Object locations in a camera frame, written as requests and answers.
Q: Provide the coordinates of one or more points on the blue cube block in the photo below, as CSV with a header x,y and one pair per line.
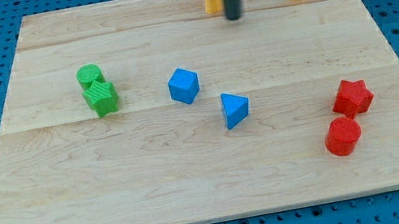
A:
x,y
183,86

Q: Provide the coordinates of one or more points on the wooden board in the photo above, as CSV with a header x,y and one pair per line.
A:
x,y
160,161

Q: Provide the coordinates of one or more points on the blue triangle block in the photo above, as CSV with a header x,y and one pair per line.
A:
x,y
235,109

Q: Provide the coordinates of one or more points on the green star block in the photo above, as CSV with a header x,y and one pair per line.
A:
x,y
102,97

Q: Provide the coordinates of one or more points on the green cylinder block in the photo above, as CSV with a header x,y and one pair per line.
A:
x,y
88,74

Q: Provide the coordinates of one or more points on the red cylinder block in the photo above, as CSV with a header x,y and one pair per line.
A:
x,y
343,135

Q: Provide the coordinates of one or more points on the red star block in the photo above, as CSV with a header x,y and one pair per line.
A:
x,y
352,98

